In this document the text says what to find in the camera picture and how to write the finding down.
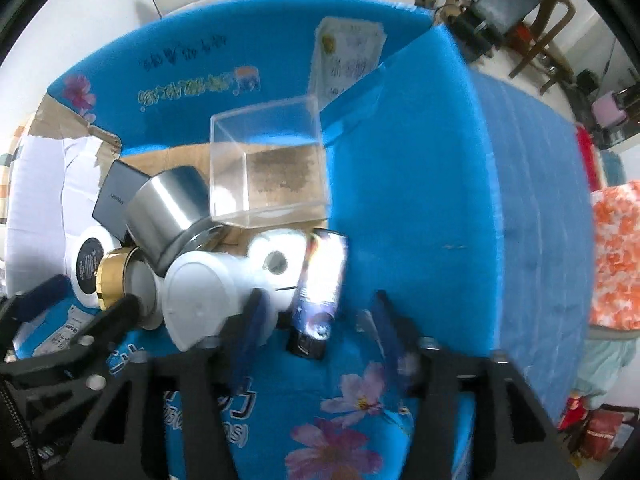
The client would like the clear plastic box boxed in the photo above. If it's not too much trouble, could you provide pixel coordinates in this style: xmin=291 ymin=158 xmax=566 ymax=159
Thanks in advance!
xmin=209 ymin=96 xmax=331 ymax=229

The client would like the brown wooden chair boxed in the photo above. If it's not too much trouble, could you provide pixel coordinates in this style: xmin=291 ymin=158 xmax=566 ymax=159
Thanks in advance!
xmin=506 ymin=0 xmax=576 ymax=96

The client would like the white square charger box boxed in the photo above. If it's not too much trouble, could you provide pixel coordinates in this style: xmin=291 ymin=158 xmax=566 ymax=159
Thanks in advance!
xmin=92 ymin=159 xmax=150 ymax=243

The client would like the pink small suitcase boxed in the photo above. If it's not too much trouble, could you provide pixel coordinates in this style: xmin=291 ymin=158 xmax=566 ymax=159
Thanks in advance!
xmin=591 ymin=91 xmax=628 ymax=129

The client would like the red cloth bag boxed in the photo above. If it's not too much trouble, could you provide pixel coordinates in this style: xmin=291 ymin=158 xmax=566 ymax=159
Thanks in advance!
xmin=576 ymin=122 xmax=602 ymax=192

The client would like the small gold-rim round tin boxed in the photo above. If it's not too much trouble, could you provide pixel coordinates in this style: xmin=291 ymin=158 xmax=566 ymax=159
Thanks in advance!
xmin=96 ymin=246 xmax=163 ymax=330

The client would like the white round jar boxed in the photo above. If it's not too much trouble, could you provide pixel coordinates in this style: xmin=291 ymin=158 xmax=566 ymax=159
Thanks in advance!
xmin=160 ymin=250 xmax=278 ymax=351

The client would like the black weight bench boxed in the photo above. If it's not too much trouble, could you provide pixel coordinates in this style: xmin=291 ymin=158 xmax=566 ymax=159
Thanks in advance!
xmin=444 ymin=0 xmax=540 ymax=64

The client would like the silver metal tin can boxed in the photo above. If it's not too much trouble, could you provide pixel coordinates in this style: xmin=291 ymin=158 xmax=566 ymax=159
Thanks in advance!
xmin=125 ymin=166 xmax=229 ymax=276

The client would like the blue striped tablecloth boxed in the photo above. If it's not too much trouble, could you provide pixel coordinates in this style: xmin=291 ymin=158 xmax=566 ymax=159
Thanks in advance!
xmin=471 ymin=72 xmax=594 ymax=422

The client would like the blue cardboard milk box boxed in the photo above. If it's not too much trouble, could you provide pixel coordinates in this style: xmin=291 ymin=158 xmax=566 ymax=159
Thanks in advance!
xmin=6 ymin=0 xmax=507 ymax=480

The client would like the round white black-top device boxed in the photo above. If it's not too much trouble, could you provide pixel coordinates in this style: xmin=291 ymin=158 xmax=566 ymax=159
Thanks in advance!
xmin=65 ymin=222 xmax=122 ymax=309

